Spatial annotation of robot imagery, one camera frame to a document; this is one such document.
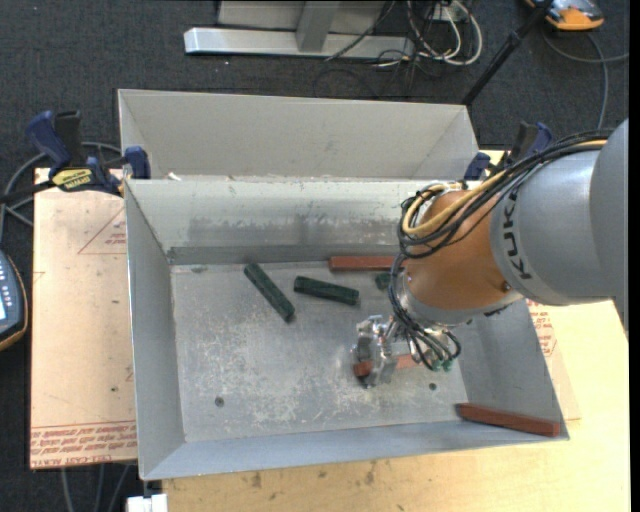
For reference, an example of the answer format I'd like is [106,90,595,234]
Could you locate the grey metal bin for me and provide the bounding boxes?
[117,88,571,482]

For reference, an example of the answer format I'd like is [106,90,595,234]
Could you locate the red-brown block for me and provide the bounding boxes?
[455,402,563,439]
[353,353,417,379]
[328,255,401,274]

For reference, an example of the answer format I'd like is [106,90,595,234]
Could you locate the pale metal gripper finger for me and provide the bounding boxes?
[373,345,398,385]
[350,342,375,390]

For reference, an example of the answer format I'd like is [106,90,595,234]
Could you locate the brown cardboard board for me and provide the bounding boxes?
[29,167,584,472]

